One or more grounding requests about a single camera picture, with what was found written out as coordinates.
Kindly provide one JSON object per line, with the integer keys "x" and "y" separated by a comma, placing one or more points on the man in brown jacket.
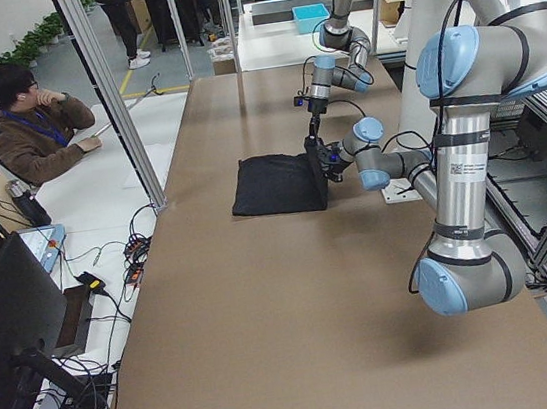
{"x": 37, "y": 126}

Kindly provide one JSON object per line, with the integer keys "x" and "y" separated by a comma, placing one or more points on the black thermos bottle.
{"x": 27, "y": 204}

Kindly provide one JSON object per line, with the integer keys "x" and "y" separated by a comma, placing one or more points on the blue teach pendant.
{"x": 45, "y": 242}

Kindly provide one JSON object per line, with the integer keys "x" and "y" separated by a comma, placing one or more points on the black computer monitor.
{"x": 32, "y": 310}

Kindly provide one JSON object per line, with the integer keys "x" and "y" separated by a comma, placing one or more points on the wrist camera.
{"x": 299, "y": 100}
{"x": 334, "y": 157}

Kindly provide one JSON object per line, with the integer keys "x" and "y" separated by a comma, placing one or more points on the black t-shirt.
{"x": 276, "y": 184}

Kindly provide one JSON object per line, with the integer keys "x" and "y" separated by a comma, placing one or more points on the blue plastic bin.
{"x": 308, "y": 18}

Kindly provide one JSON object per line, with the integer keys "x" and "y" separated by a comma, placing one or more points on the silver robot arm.
{"x": 337, "y": 34}
{"x": 464, "y": 58}

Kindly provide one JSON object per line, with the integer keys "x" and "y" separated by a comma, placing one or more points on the aluminium cage frame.
{"x": 76, "y": 23}

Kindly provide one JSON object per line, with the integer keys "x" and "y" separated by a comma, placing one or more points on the black power strip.
{"x": 135, "y": 255}

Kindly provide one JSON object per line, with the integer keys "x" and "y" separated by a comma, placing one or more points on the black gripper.
{"x": 333, "y": 163}
{"x": 315, "y": 107}

